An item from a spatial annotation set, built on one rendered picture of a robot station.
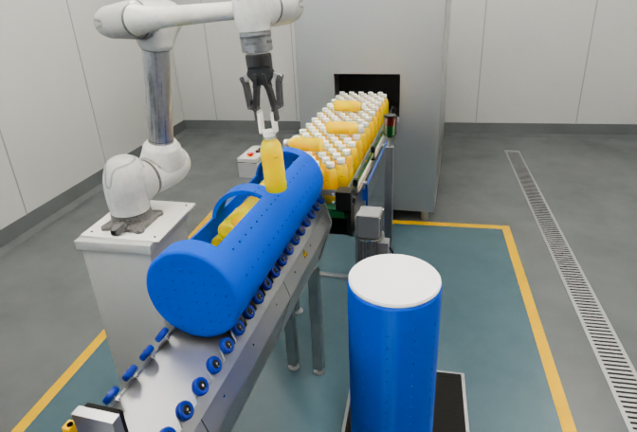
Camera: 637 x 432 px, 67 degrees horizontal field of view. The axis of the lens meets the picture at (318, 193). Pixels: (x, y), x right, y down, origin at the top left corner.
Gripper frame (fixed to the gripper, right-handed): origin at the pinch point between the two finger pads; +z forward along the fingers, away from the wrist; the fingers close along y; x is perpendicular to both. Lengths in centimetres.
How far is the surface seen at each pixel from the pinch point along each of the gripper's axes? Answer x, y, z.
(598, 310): 143, 130, 153
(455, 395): 41, 53, 136
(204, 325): -37, -11, 49
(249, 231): -16.4, -3.0, 29.1
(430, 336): -13, 49, 62
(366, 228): 67, 11, 68
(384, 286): -12, 36, 47
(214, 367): -47, -2, 53
